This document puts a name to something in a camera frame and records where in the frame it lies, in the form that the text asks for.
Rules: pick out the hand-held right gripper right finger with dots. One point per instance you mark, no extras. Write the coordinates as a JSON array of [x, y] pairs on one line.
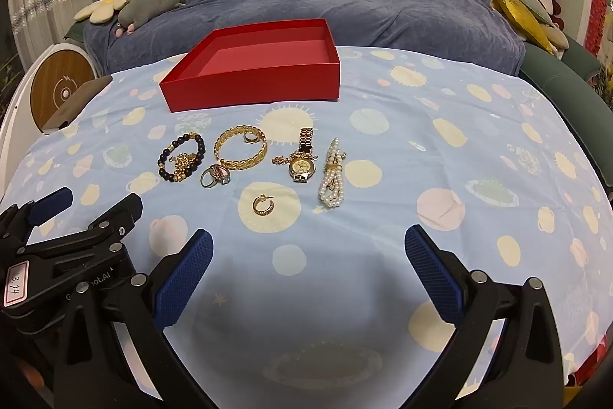
[[433, 277]]

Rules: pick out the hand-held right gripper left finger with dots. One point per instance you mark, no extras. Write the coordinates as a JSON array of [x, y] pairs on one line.
[[184, 279]]

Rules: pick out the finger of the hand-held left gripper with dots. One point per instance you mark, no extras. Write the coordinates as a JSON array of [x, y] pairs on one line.
[[122, 207], [51, 203]]

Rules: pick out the gold hoop earring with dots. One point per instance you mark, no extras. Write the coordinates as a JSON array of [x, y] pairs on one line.
[[264, 211]]

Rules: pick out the gold wristwatch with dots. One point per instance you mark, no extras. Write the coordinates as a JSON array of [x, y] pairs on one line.
[[300, 168]]

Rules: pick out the red cardboard box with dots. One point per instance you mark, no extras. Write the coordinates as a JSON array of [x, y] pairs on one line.
[[249, 83]]

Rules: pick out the blue planet print tablecloth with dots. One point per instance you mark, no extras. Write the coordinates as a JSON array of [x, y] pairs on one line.
[[335, 294]]

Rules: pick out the brown flat case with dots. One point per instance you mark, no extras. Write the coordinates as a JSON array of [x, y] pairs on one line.
[[76, 102]]

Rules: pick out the white round wooden-faced device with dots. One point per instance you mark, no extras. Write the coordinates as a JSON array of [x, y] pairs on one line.
[[57, 88]]

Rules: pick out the flower shaped cushion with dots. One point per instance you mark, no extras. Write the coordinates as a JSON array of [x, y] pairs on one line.
[[103, 6]]

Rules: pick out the grey plush toy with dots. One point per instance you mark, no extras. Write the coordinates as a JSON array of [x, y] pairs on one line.
[[148, 4]]

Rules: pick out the green sofa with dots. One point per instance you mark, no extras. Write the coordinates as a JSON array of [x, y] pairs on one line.
[[565, 83]]

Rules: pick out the potted plant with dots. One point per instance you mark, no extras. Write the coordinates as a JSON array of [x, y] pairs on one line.
[[604, 83]]

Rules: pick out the cream cushion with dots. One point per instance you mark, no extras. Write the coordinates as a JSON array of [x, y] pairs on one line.
[[555, 36]]

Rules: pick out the gold cushion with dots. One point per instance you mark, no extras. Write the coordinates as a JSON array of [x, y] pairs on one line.
[[515, 13]]

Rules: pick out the red wall decoration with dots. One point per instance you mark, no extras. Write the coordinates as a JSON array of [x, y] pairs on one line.
[[598, 1]]

